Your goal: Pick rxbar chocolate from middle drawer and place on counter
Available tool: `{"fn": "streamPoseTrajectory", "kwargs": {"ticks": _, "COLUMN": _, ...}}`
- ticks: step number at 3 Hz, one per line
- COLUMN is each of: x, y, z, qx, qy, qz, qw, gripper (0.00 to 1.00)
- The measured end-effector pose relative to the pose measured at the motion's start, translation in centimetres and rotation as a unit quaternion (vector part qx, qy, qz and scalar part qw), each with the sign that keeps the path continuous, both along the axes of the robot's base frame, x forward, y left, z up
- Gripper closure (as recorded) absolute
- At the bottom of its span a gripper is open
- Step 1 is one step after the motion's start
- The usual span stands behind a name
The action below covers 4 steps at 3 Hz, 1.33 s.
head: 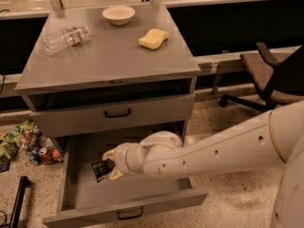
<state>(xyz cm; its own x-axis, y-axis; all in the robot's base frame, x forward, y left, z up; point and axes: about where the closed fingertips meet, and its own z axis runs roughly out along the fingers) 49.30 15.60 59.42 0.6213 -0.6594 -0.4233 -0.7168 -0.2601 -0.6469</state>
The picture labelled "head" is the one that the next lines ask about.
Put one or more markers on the white paper bowl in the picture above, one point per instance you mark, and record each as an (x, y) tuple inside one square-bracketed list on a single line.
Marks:
[(119, 15)]

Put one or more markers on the black rxbar chocolate wrapper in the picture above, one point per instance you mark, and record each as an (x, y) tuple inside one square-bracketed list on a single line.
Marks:
[(102, 168)]

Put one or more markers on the blue soda can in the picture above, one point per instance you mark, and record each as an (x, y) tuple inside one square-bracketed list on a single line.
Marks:
[(34, 157)]

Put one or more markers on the open grey lower drawer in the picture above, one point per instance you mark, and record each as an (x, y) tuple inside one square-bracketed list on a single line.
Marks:
[(84, 202)]

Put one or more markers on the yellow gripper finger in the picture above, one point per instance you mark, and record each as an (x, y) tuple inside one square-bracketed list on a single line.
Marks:
[(115, 174), (109, 155)]

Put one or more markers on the yellow sponge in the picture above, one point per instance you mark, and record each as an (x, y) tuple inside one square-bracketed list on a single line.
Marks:
[(153, 39)]

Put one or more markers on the black drawer handle lower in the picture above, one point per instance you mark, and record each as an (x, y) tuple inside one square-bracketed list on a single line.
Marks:
[(132, 213)]

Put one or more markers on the black pole on floor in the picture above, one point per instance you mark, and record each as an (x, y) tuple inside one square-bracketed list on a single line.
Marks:
[(23, 184)]

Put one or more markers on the clear plastic water bottle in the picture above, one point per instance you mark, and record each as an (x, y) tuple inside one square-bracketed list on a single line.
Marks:
[(63, 39)]

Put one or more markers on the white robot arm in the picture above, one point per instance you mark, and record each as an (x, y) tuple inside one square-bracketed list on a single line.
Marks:
[(274, 138)]

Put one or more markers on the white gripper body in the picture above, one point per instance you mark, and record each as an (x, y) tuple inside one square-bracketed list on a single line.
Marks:
[(120, 159)]

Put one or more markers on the green chip bag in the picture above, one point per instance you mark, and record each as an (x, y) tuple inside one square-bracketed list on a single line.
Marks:
[(21, 136)]

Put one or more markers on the black drawer handle middle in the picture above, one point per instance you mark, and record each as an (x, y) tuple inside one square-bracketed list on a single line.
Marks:
[(118, 114)]

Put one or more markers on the black drawer handle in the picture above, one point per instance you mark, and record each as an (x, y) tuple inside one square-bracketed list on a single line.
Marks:
[(118, 114), (132, 213)]

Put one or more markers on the grey drawer cabinet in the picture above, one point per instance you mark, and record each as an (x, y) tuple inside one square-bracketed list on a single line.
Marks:
[(110, 66)]

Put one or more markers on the red soda can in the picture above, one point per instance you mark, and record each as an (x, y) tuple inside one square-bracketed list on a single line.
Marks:
[(45, 156)]

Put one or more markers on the orange snack item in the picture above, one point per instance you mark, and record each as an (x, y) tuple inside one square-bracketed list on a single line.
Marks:
[(57, 156)]

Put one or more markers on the closed grey middle drawer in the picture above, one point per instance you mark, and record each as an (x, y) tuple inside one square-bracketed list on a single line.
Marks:
[(91, 118)]

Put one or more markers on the black office chair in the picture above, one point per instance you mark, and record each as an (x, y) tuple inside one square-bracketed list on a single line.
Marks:
[(278, 78)]

